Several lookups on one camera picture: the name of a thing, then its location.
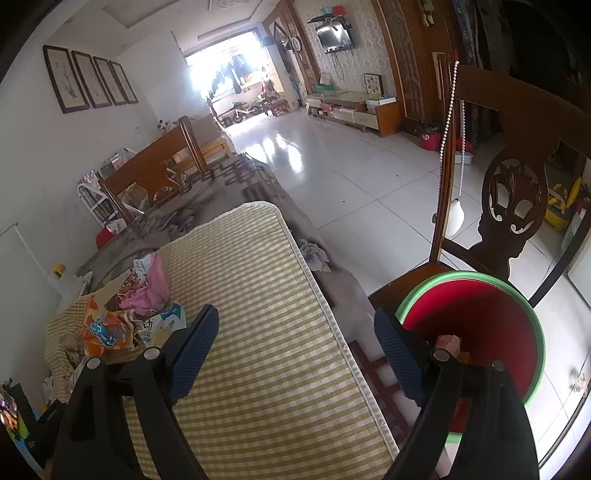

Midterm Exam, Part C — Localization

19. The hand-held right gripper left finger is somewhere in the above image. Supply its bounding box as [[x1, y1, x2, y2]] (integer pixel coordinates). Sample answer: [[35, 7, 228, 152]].
[[51, 304, 220, 480]]

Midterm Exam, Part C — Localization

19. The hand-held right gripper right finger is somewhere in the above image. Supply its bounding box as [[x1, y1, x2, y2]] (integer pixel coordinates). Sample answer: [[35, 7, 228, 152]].
[[373, 306, 541, 480]]

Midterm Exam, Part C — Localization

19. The brown swirl snack packet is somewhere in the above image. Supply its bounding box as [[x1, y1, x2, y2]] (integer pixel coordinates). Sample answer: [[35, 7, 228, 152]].
[[115, 270, 151, 301]]

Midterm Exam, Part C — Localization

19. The red bucket green rim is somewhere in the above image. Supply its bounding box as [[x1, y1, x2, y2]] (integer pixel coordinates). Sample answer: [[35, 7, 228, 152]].
[[394, 271, 546, 446]]

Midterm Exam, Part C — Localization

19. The white blue snack packet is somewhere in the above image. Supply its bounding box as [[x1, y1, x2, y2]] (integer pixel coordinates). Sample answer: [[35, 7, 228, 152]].
[[134, 302, 188, 349]]

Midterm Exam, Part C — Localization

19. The pile of paper scraps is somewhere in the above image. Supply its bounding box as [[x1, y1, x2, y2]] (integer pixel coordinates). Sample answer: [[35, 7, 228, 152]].
[[436, 333, 462, 358]]

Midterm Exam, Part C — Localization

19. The yellow checked mat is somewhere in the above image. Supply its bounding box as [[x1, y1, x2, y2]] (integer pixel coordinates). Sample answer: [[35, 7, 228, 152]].
[[44, 202, 400, 480]]

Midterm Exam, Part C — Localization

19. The orange snack packet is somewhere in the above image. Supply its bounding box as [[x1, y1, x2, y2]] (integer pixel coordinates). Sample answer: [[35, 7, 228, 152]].
[[83, 295, 139, 358]]

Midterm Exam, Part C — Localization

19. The yellow checked pillow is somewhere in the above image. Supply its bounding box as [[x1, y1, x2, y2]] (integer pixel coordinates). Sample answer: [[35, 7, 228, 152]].
[[44, 295, 93, 384]]

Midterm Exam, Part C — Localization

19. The white jug yellow cap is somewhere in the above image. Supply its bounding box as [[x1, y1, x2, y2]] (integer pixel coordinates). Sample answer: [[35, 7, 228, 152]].
[[52, 263, 86, 296]]

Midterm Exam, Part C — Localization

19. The grey floral blanket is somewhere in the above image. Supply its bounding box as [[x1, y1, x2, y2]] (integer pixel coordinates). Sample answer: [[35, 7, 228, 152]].
[[76, 154, 370, 315]]

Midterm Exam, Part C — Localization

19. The smartphone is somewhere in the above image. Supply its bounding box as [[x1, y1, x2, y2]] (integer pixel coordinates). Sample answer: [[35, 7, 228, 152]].
[[0, 385, 21, 439]]

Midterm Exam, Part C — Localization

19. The dark wooden chair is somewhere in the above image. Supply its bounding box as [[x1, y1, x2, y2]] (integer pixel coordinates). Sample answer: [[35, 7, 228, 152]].
[[368, 62, 591, 333]]

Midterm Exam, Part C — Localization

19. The wooden bench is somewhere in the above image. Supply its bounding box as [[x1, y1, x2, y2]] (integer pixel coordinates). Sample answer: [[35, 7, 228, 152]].
[[98, 115, 236, 224]]

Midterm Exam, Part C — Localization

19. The yellow toy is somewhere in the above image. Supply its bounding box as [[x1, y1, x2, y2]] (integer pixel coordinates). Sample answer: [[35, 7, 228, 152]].
[[545, 178, 589, 232]]

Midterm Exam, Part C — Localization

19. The red flowerpot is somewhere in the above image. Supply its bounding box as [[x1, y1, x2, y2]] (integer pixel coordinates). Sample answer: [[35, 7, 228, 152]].
[[418, 122, 441, 151]]

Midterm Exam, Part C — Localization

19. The wooden television cabinet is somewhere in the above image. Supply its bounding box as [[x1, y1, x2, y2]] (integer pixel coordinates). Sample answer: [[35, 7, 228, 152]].
[[305, 90, 402, 138]]

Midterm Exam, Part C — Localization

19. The child bicycle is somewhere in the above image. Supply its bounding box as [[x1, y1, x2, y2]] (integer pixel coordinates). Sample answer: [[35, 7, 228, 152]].
[[221, 102, 259, 127]]

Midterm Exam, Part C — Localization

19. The dark framed picture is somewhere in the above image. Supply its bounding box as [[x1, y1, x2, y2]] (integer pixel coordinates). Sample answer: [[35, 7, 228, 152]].
[[71, 51, 112, 109], [109, 61, 139, 104], [43, 45, 90, 114], [93, 56, 129, 106]]

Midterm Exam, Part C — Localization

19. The dark wooden lattice frame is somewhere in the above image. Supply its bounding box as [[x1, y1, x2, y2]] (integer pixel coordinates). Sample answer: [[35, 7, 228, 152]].
[[348, 339, 419, 444]]

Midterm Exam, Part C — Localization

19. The bead cord with white pull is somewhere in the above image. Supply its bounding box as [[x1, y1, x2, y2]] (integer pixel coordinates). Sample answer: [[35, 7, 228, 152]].
[[431, 60, 465, 238]]

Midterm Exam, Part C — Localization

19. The white wire rack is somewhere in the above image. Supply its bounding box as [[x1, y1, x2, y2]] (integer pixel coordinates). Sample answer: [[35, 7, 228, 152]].
[[77, 168, 116, 227]]

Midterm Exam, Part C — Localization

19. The wall television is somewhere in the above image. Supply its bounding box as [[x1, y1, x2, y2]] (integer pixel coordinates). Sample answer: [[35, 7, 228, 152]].
[[315, 21, 354, 51]]

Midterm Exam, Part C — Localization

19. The wall shelf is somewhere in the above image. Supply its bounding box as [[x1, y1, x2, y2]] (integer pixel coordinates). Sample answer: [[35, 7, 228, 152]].
[[307, 6, 349, 24]]

